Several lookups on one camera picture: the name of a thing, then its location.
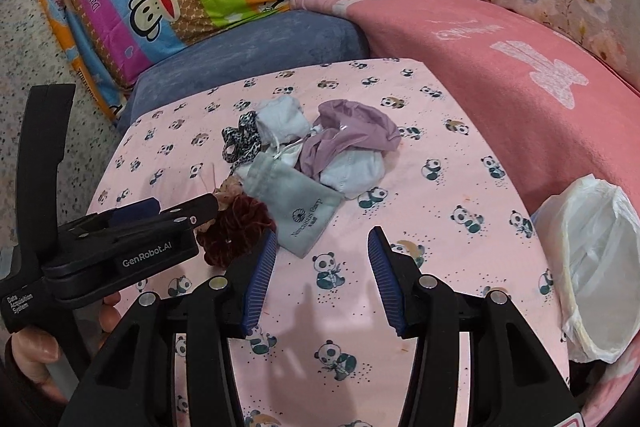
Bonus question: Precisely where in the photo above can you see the purple cloth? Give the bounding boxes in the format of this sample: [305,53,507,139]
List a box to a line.
[299,99,402,182]

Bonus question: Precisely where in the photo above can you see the beige fabric scrap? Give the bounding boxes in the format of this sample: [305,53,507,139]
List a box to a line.
[215,177,246,208]

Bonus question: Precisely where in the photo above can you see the blue-grey cushion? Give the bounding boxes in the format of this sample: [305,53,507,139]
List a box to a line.
[116,9,371,135]

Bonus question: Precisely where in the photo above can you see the white bin with plastic liner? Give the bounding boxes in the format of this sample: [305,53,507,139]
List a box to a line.
[532,174,640,364]

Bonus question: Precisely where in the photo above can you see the person's left hand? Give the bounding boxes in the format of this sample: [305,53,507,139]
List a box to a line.
[0,291,123,405]

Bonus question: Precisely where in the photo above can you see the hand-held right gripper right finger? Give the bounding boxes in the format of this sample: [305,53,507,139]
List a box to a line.
[366,227,586,427]

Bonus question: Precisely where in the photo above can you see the grey drawstring pouch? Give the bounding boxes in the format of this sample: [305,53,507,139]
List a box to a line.
[235,154,346,253]

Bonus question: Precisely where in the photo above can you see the leopard print scrunchie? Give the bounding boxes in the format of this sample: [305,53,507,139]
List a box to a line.
[221,113,262,165]

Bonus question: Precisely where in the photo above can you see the dark red scrunchie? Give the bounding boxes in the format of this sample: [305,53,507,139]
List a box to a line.
[196,194,277,269]

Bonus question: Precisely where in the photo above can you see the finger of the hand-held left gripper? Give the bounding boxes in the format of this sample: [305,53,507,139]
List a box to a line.
[150,193,221,233]
[107,199,162,224]

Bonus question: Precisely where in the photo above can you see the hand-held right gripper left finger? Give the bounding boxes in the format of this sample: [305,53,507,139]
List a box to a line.
[57,229,278,427]

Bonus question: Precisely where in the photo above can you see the pink panda print cloth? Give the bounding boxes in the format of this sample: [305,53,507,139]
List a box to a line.
[85,57,571,427]

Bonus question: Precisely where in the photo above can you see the pink fleece blanket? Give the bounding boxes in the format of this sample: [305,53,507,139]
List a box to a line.
[291,0,640,228]

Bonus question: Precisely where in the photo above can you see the white cloth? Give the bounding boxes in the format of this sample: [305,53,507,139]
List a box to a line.
[320,147,386,198]
[255,96,313,158]

